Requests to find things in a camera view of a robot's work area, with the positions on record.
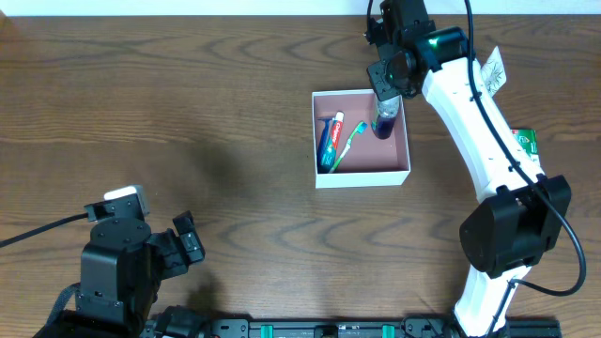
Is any clear pump soap bottle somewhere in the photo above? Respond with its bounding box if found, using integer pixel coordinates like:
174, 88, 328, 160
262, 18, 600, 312
371, 96, 401, 139

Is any white botanical lotion tube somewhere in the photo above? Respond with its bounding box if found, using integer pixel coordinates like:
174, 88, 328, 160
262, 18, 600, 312
481, 46, 507, 97

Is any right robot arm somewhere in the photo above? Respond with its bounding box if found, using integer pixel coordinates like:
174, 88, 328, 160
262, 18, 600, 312
365, 1, 571, 337

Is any green white toothbrush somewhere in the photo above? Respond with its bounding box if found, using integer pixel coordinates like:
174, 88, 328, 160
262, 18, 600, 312
329, 121, 367, 174

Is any white cardboard box pink interior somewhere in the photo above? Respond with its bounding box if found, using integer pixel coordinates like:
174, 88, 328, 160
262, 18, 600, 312
311, 89, 411, 189

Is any blue disposable razor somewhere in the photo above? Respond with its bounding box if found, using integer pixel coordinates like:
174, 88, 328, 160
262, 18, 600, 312
316, 117, 333, 167

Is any black mounting rail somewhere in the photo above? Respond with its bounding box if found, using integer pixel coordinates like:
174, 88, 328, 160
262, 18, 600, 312
140, 316, 563, 338

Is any green soap bar package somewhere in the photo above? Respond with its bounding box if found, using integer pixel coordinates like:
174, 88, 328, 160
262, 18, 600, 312
512, 129, 540, 164

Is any red green toothpaste tube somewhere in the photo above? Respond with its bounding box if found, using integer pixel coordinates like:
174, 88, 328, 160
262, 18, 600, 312
318, 111, 345, 174

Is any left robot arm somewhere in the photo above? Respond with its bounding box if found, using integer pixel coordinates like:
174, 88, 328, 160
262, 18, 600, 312
36, 211, 206, 337

